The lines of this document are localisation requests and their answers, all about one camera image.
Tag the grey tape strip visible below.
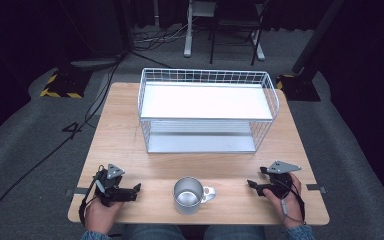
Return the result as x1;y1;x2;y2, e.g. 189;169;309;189
305;183;328;194
64;186;90;197

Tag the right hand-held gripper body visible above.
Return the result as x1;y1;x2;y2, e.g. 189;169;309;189
261;160;303;198

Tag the black metal chair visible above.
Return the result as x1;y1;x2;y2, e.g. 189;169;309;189
208;0;270;67

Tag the person's left leg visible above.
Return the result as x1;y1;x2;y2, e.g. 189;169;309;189
121;223;186;240

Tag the white stand leg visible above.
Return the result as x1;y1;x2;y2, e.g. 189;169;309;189
182;0;195;59
250;29;267;62

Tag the long black floor cable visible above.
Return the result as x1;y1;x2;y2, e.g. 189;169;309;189
0;53;128;233

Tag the bundle of floor cables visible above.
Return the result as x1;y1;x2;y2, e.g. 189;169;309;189
132;22;188;52

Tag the black slanted stand pole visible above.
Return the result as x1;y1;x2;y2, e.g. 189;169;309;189
291;0;346;76

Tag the person's left hand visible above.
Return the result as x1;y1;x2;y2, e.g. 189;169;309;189
84;195;125;235

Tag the white wire shelf rack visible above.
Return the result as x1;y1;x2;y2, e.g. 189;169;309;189
136;67;281;155

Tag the person's right leg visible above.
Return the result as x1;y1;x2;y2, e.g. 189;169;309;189
202;224;268;240

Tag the silver metal mug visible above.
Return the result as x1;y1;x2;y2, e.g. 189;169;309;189
172;176;217;216

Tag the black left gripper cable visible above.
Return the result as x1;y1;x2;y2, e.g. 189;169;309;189
77;172;102;228

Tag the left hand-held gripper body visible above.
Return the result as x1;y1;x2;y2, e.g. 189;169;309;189
93;162;138;207

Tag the grey flat stand base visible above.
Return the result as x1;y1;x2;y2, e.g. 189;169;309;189
69;57;122;70

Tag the person's right hand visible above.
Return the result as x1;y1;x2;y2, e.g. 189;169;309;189
262;172;305;230

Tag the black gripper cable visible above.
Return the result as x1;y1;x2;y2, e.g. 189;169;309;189
77;172;102;228
273;179;307;226

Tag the black yellow striped base plate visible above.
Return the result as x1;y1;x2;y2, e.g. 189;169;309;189
275;73;322;102
39;67;93;100

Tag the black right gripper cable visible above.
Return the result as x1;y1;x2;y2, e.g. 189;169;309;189
273;179;307;226

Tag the person's leg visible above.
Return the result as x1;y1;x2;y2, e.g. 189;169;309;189
121;223;186;240
202;224;268;240

